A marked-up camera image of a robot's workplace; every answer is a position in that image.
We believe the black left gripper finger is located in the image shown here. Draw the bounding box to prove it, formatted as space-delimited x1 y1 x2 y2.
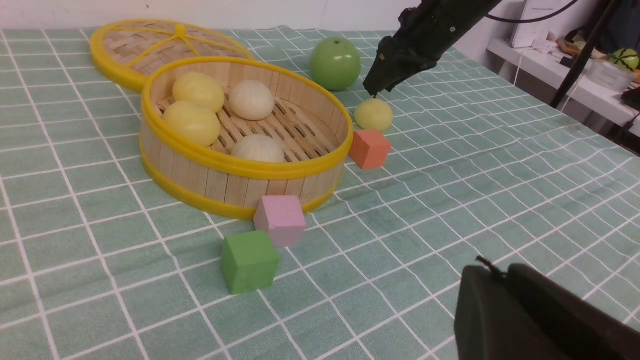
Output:
454 256 640 360

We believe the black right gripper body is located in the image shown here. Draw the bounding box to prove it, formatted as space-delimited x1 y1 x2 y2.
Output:
363 31 451 97

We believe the yellow bun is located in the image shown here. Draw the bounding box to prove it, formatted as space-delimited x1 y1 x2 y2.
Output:
173 71 226 113
354 98 394 133
162 100 221 147

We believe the white bun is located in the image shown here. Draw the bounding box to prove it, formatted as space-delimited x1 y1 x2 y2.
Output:
231 134 287 163
228 80 275 121

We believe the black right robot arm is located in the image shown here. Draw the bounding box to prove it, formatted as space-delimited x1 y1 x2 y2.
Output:
363 0 640 360

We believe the bamboo steamer tray yellow rim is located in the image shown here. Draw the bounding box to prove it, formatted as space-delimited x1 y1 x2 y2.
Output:
139 56 354 221

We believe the woven bamboo steamer lid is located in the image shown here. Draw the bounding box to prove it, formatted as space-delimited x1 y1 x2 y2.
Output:
89 19 255 92

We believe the green apple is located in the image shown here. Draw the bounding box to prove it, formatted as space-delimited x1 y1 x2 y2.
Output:
310 36 362 92

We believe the white box on shelf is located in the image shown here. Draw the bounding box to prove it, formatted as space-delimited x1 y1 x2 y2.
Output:
510 0 562 49

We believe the orange cube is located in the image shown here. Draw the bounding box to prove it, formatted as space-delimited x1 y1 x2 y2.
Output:
349 129 393 170

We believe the white side shelf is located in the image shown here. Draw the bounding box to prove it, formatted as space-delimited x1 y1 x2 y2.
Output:
487 37 640 136

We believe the small watermelon toy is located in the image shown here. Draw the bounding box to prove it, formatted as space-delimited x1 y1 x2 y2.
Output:
608 48 640 72

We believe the pink cube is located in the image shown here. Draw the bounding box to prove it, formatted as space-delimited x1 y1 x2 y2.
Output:
253 195 306 248

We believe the green cube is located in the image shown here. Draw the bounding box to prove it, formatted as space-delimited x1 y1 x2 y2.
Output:
220 230 280 296

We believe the green checkered tablecloth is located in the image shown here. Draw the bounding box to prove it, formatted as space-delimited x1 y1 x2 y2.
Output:
0 29 640 360

